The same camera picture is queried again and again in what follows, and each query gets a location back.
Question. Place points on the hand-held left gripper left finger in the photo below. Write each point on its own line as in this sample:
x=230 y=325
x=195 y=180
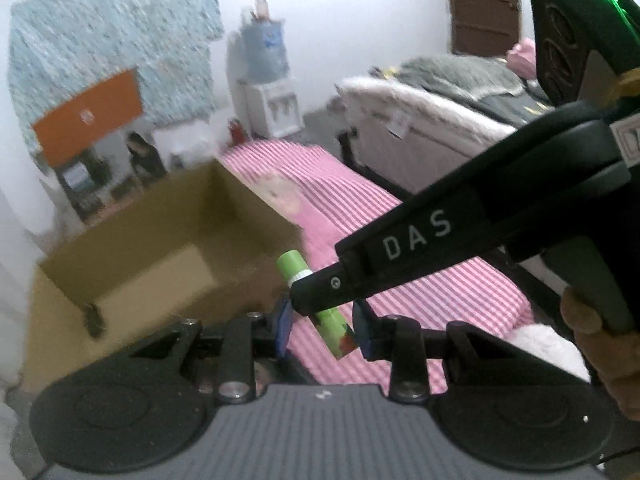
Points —
x=282 y=327

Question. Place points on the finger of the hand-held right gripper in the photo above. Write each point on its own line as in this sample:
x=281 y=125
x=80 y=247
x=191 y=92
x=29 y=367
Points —
x=320 y=290

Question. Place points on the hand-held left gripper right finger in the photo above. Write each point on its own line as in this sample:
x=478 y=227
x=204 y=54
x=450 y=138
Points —
x=365 y=332

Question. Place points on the green glue stick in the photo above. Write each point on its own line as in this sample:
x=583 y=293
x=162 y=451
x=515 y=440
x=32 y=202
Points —
x=331 y=329

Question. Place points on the brown cardboard box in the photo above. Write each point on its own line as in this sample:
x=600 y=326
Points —
x=240 y=220

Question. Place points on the person's right hand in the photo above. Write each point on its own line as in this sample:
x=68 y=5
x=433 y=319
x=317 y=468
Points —
x=600 y=355

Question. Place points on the pink checked blanket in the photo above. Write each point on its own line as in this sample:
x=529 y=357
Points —
x=425 y=300

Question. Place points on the quilted mattress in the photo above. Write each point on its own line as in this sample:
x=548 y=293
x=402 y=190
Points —
x=425 y=155

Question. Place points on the white fleece bed pad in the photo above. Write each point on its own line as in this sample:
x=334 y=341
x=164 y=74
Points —
x=425 y=100

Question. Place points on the grey blanket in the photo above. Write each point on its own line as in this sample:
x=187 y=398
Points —
x=450 y=72

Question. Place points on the pink cloth bundle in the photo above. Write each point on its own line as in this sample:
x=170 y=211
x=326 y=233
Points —
x=522 y=57

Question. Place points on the white fluffy cloth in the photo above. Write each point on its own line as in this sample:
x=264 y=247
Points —
x=545 y=345

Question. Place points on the red bottle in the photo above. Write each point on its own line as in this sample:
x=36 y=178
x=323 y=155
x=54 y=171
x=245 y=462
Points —
x=236 y=132

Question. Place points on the white water dispenser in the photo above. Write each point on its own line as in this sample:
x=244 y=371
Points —
x=270 y=107

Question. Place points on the brown wooden door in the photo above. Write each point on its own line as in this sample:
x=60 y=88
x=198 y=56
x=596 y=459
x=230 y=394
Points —
x=482 y=5

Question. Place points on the white plastic bag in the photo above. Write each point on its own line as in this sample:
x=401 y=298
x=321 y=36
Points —
x=182 y=147

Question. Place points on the printed product carton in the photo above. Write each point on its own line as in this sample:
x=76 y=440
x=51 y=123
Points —
x=145 y=160

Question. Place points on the orange box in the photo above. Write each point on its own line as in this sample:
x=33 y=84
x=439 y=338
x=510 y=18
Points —
x=90 y=115

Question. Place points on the floral wall cloth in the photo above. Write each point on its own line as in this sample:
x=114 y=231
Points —
x=110 y=25

